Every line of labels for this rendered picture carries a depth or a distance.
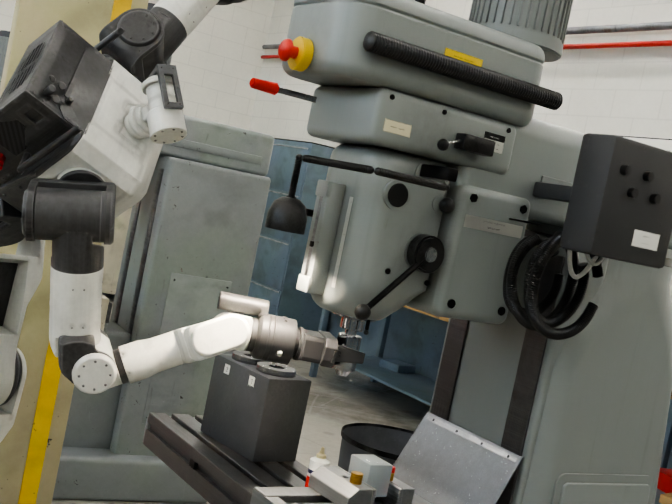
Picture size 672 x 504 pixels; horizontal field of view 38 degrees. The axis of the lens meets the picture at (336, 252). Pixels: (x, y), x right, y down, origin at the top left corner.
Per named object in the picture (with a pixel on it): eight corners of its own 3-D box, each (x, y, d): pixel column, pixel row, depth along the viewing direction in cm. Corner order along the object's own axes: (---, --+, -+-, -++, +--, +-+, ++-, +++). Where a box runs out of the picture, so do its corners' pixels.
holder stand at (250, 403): (252, 462, 208) (270, 372, 207) (199, 431, 225) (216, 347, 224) (295, 461, 216) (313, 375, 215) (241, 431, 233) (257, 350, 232)
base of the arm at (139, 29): (87, 45, 183) (142, 67, 183) (119, -5, 188) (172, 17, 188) (96, 88, 197) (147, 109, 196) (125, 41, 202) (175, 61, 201)
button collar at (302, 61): (300, 69, 169) (307, 35, 169) (284, 69, 174) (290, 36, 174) (310, 72, 170) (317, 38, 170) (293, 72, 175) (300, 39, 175)
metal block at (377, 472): (363, 497, 172) (370, 465, 172) (344, 485, 177) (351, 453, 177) (386, 497, 175) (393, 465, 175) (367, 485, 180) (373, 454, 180)
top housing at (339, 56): (340, 71, 162) (359, -23, 161) (267, 72, 184) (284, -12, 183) (539, 130, 187) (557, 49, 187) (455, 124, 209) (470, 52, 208)
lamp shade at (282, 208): (256, 224, 172) (263, 190, 172) (281, 228, 178) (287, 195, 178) (287, 232, 168) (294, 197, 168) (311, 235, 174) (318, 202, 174)
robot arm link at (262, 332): (270, 362, 180) (210, 351, 177) (262, 358, 190) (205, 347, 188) (282, 303, 180) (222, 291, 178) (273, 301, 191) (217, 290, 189)
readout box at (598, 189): (595, 255, 165) (621, 134, 164) (556, 247, 172) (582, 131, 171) (669, 270, 176) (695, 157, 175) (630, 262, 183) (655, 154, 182)
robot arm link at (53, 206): (32, 272, 164) (33, 195, 159) (37, 254, 172) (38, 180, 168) (102, 275, 166) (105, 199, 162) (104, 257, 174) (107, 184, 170)
